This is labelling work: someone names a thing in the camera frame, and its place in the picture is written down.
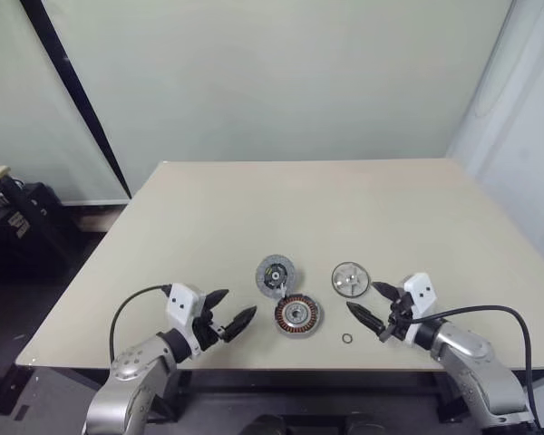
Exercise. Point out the black diagonal wall strip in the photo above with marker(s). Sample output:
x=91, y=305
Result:
x=86, y=104

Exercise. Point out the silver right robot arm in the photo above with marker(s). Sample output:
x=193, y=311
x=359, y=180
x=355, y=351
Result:
x=476, y=362

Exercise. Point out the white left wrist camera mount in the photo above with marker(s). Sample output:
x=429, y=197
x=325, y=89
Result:
x=181, y=303

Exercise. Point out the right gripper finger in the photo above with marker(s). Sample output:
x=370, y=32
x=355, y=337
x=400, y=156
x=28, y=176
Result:
x=387, y=291
x=367, y=316

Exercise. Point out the black equipment case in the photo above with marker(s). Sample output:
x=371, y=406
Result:
x=32, y=226

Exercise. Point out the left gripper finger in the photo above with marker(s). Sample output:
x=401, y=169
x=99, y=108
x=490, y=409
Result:
x=216, y=297
x=241, y=321

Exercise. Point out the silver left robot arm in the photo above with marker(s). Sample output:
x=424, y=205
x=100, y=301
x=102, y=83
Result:
x=127, y=376

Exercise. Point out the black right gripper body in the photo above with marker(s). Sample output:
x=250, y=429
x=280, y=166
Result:
x=398, y=317

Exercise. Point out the black table frame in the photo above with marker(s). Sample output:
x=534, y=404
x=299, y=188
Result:
x=299, y=380

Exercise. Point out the copper wound stator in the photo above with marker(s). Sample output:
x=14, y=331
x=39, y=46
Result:
x=298, y=316

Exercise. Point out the dark rounded shape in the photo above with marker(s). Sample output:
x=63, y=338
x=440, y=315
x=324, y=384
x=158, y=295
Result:
x=267, y=426
x=362, y=426

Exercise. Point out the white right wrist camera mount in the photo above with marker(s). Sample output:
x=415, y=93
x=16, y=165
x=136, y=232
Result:
x=420, y=290

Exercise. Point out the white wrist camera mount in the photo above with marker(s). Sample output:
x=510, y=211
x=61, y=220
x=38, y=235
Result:
x=181, y=303
x=420, y=290

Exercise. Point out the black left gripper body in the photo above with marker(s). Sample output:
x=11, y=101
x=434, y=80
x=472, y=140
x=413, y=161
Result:
x=206, y=328

